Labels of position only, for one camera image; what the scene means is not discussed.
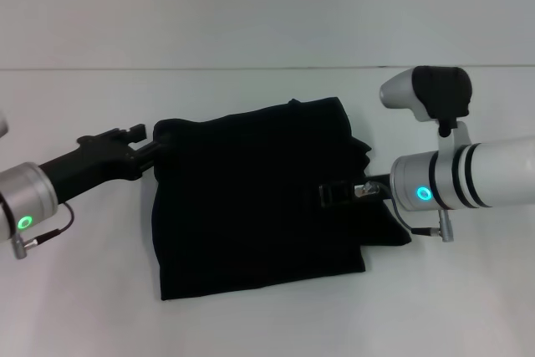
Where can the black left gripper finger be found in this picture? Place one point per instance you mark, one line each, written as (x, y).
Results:
(147, 154)
(137, 133)

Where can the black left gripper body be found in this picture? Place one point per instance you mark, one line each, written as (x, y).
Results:
(92, 164)

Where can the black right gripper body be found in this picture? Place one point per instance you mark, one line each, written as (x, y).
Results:
(334, 194)

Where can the black shirt with FREE print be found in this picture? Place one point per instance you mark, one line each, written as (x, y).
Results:
(259, 206)

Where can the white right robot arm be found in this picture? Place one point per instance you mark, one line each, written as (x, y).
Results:
(468, 177)

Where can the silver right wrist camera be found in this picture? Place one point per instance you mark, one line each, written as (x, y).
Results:
(434, 93)

